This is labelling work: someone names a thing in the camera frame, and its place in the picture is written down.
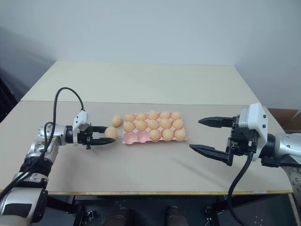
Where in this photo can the pink egg tray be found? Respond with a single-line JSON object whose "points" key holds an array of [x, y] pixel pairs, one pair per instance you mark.
{"points": [[136, 138]]}

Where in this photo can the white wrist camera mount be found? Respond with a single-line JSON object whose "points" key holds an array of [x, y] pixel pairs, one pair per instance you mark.
{"points": [[80, 118], [256, 117]]}

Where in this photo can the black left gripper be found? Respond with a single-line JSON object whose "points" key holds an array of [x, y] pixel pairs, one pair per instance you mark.
{"points": [[84, 137]]}

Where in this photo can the brown cardboard box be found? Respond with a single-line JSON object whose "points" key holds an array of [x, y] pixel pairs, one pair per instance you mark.
{"points": [[285, 117]]}

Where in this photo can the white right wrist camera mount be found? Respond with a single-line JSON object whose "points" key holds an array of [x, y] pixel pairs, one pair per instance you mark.
{"points": [[256, 117]]}

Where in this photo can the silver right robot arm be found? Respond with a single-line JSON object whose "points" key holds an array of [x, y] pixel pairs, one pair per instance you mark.
{"points": [[285, 146]]}

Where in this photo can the tan egg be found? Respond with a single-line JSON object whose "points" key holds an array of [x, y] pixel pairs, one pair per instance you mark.
{"points": [[141, 125], [152, 123], [116, 120], [129, 126], [153, 115], [165, 123], [176, 115], [164, 115], [112, 132], [168, 134], [141, 116], [155, 134], [129, 117], [177, 124], [179, 135]]}

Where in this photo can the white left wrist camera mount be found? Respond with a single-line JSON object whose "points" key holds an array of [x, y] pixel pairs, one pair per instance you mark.
{"points": [[80, 118]]}

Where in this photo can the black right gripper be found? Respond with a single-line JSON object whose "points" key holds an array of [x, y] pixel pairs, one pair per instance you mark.
{"points": [[242, 141]]}

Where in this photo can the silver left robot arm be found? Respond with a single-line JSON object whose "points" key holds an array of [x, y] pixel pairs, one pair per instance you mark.
{"points": [[35, 150]]}

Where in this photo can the dark rounded brown shape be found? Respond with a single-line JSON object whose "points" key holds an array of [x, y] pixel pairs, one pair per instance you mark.
{"points": [[175, 216]]}

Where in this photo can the black object beside table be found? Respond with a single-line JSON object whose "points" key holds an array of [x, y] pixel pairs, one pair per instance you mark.
{"points": [[8, 99]]}

